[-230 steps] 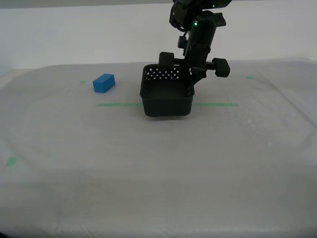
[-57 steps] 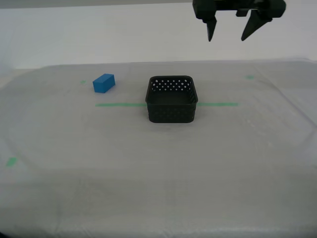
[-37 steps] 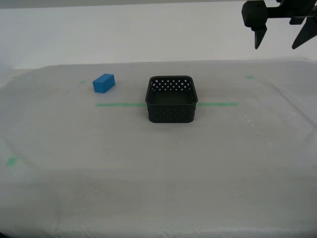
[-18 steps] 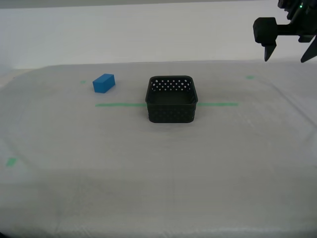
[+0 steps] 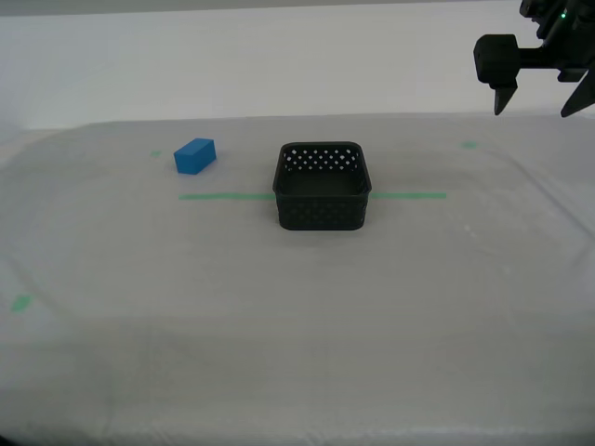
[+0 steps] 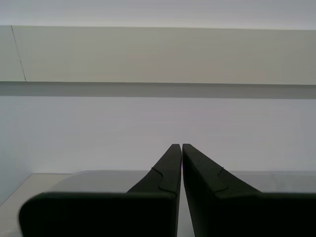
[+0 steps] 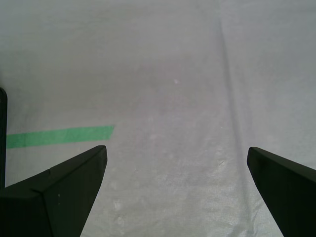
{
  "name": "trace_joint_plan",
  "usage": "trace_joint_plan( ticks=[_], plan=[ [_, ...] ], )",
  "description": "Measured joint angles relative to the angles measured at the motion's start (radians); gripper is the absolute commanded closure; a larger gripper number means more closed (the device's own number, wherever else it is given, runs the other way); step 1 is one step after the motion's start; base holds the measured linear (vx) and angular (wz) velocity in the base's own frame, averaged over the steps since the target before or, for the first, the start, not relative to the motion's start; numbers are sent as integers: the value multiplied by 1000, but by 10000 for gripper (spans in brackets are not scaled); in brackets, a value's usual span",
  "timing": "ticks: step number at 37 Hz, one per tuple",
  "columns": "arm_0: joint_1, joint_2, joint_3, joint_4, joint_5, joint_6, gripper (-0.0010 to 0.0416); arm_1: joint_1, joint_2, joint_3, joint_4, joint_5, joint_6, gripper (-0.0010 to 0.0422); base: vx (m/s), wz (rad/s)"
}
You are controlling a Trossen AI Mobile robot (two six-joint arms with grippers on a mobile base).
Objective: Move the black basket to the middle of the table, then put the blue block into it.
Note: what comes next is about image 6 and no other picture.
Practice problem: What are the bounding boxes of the beige wall panel band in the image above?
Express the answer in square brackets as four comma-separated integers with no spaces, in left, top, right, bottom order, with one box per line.
[0,24,316,86]

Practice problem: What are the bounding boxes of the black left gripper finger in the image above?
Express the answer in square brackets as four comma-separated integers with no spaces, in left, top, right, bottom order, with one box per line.
[182,143,316,237]
[18,143,182,237]

